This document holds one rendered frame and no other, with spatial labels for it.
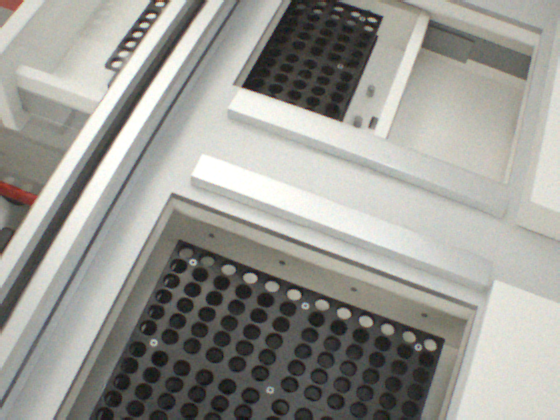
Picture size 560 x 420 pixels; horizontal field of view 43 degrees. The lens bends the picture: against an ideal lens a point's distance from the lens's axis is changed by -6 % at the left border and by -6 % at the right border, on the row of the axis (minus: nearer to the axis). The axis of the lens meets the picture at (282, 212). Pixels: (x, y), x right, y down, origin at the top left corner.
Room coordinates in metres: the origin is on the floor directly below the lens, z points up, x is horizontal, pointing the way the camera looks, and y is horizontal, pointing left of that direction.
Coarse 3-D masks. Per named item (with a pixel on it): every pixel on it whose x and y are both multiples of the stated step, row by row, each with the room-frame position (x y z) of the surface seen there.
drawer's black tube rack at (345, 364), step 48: (192, 288) 0.25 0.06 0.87; (240, 288) 0.25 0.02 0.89; (288, 288) 0.26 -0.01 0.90; (192, 336) 0.20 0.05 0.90; (240, 336) 0.21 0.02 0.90; (288, 336) 0.22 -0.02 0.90; (336, 336) 0.22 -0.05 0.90; (384, 336) 0.23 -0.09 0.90; (432, 336) 0.23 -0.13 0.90; (144, 384) 0.16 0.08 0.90; (192, 384) 0.16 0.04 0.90; (240, 384) 0.17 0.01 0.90; (288, 384) 0.19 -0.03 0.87; (336, 384) 0.19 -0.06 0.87; (384, 384) 0.19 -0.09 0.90
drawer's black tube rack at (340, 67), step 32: (320, 0) 0.58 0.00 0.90; (288, 32) 0.55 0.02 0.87; (320, 32) 0.53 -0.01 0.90; (352, 32) 0.54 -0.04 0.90; (256, 64) 0.47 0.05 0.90; (288, 64) 0.48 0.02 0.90; (320, 64) 0.49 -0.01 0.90; (352, 64) 0.53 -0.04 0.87; (288, 96) 0.45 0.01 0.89; (320, 96) 0.45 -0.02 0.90; (352, 96) 0.48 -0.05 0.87
